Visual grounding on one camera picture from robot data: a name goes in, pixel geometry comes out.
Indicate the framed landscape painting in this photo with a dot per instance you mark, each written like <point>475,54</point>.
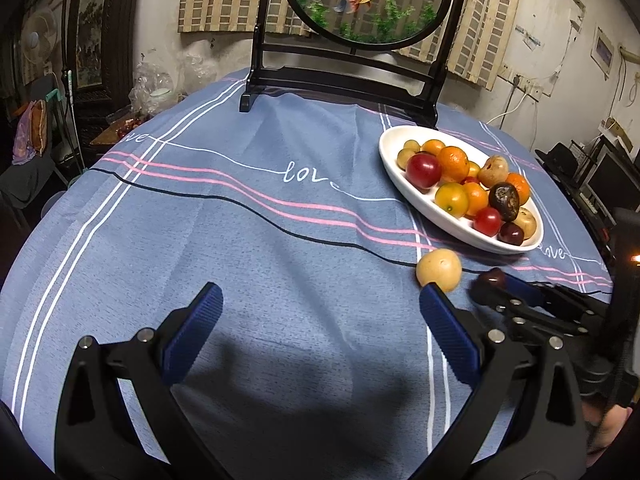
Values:
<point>92,35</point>

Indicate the computer monitor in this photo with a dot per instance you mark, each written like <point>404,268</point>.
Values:
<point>615,182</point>

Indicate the yellow-green orange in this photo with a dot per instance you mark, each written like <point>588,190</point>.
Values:
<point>451,200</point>

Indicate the large tangerine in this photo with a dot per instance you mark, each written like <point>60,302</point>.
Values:
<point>454,164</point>

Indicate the white oval plate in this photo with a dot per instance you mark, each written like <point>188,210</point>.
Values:
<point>400,187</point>

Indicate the small yellow-green fruit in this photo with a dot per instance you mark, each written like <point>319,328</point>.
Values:
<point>411,145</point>
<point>404,160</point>

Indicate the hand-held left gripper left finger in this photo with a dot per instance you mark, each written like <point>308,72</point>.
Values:
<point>192,330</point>

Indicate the dark purple plum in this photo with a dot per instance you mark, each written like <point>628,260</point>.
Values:
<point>511,234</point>
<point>495,276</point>

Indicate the blue striped tablecloth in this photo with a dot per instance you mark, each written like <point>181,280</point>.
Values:
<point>225,240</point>

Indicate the smooth beige fruit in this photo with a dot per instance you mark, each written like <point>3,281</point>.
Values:
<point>527,222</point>

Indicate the electric fan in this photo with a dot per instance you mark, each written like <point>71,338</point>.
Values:
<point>37,35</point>

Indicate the red tomato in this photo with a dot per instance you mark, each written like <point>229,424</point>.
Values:
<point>487,221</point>

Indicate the wall electrical box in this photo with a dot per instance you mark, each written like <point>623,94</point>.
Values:
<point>603,52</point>

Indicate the beige passion fruit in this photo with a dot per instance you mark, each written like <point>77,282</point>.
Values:
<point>493,171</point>

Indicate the wall sockets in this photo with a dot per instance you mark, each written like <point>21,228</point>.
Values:
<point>522,82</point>

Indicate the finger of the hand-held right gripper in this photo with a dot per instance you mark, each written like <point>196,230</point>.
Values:
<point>500,305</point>
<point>530,292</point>

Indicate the round goldfish screen on stand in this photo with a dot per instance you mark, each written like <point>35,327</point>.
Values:
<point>350,5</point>

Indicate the small orange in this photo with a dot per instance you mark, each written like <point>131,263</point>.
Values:
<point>433,147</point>
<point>474,169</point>

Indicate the large red plum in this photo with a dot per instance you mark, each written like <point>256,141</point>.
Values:
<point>423,171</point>

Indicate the pale round fruit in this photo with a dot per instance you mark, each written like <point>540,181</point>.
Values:
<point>440,267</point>

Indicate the person's right hand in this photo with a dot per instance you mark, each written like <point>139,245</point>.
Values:
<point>607,435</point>

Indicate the black hat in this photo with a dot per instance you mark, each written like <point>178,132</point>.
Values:
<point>557,160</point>

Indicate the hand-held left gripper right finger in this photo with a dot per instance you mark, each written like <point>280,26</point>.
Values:
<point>450,330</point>

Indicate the pink purple bag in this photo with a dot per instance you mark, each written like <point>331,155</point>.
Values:
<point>30,132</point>

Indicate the clear plastic bags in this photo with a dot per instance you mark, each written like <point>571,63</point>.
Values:
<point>155,82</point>

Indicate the black wrinkled passion fruit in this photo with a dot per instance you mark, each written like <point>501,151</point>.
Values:
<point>504,201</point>

